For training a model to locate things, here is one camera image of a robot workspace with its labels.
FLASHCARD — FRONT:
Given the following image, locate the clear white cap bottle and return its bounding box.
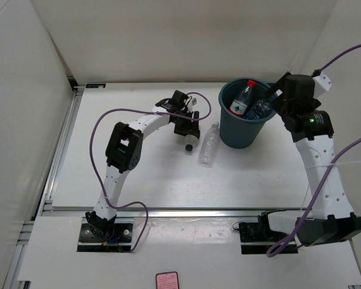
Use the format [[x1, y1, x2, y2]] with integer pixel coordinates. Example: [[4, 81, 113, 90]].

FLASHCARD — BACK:
[[198, 122, 220, 167]]

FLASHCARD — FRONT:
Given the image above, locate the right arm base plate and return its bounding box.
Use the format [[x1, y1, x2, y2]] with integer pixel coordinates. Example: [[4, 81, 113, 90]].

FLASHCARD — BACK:
[[232, 210, 288, 255]]

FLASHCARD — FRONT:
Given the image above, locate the red label plastic bottle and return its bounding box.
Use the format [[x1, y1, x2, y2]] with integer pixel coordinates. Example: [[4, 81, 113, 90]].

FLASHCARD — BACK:
[[229, 79, 256, 117]]

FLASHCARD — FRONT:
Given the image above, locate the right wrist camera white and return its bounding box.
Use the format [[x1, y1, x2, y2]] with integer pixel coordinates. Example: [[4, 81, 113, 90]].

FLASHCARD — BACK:
[[313, 72, 332, 99]]

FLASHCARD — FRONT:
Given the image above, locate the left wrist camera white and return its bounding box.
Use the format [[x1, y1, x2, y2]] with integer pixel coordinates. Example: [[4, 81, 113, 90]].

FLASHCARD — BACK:
[[187, 96, 197, 107]]

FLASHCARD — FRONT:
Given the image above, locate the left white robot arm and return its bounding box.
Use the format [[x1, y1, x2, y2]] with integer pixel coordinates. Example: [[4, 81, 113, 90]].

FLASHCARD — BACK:
[[85, 90, 200, 241]]

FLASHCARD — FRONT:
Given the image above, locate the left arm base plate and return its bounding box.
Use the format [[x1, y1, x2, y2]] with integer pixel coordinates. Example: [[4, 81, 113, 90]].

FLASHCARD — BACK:
[[76, 218, 134, 253]]

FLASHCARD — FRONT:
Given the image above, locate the aluminium table edge rail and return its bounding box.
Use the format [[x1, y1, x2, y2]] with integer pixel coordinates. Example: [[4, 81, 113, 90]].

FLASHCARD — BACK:
[[40, 205, 302, 218]]

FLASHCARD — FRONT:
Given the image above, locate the black label plastic bottle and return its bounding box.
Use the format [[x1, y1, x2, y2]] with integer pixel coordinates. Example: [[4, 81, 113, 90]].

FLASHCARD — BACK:
[[185, 134, 199, 152]]

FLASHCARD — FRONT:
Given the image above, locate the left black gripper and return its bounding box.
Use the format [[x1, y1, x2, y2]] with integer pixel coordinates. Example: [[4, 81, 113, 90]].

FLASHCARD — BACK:
[[172, 109, 199, 137]]

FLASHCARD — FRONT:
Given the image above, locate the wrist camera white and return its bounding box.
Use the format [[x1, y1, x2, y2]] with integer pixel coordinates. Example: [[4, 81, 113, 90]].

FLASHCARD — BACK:
[[313, 72, 332, 99], [187, 96, 197, 107]]

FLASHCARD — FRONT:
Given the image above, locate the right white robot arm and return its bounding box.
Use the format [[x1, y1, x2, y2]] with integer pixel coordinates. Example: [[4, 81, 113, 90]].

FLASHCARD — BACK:
[[258, 72, 361, 253]]

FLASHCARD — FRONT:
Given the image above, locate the blue label plastic bottle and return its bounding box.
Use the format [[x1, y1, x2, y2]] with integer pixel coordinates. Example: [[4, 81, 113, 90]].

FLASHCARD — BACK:
[[244, 99, 272, 120]]

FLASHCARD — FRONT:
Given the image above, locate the pink smartphone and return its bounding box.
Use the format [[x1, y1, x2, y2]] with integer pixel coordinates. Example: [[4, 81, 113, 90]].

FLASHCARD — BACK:
[[155, 272, 180, 289]]

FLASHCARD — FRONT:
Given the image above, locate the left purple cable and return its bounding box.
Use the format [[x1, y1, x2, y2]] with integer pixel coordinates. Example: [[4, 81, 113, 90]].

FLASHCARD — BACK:
[[89, 92, 213, 252]]

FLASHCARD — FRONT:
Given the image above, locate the dark green plastic bin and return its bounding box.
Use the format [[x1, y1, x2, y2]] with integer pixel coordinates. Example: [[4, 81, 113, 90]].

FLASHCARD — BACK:
[[218, 78, 276, 149]]

